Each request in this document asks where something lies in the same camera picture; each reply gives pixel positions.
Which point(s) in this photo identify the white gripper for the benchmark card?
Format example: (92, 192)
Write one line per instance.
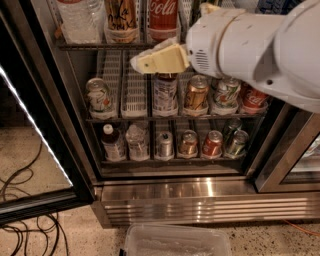
(204, 42)

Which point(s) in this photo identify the red coke can top shelf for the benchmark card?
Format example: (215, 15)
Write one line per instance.
(163, 19)

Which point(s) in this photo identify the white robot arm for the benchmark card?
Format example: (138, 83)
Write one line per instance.
(275, 54)

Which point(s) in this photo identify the brown tea bottle middle shelf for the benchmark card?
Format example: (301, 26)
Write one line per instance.
(165, 94)

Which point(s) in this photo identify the brown tea bottle shelf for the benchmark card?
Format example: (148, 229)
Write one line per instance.
(165, 94)
(113, 144)

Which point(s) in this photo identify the gold can middle shelf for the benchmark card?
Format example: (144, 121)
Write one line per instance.
(196, 93)

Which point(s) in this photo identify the gold tall can top shelf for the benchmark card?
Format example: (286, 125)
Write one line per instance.
(121, 25)

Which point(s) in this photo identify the white green can front middle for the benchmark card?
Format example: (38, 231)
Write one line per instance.
(227, 92)

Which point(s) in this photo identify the white green can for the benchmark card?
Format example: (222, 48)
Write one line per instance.
(98, 95)
(227, 92)

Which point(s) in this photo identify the stainless steel display fridge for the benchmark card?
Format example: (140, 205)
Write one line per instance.
(180, 190)

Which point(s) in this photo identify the blue white can top shelf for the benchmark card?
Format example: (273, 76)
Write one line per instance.
(281, 7)

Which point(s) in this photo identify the red coke can front middle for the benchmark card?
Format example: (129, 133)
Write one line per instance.
(252, 98)

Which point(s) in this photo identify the green can rear bottom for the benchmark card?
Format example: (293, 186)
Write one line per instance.
(230, 126)

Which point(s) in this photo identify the clear water bottle top shelf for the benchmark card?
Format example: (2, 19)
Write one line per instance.
(82, 20)

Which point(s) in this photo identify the clear water bottle shelf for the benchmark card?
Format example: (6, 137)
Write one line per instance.
(82, 20)
(136, 137)

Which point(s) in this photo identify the gold can bottom shelf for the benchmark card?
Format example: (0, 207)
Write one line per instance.
(188, 143)

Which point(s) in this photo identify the silver can bottom shelf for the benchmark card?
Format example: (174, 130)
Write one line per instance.
(165, 144)

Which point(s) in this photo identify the white green can middle left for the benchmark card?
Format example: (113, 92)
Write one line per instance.
(98, 95)

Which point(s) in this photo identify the clear water bottle bottom shelf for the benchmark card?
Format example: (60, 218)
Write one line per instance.
(136, 137)

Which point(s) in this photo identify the red can bottom shelf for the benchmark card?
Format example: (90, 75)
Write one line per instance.
(212, 146)

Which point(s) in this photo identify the green can front bottom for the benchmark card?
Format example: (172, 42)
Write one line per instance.
(236, 145)

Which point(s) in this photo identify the brown tea bottle bottom shelf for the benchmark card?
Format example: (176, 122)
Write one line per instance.
(113, 144)

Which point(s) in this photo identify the open glass fridge door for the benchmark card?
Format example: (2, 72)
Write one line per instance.
(44, 154)

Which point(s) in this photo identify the right sliding glass door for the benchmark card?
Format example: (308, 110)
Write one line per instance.
(290, 165)

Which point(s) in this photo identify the clear plastic bin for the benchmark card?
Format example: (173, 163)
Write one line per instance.
(173, 240)

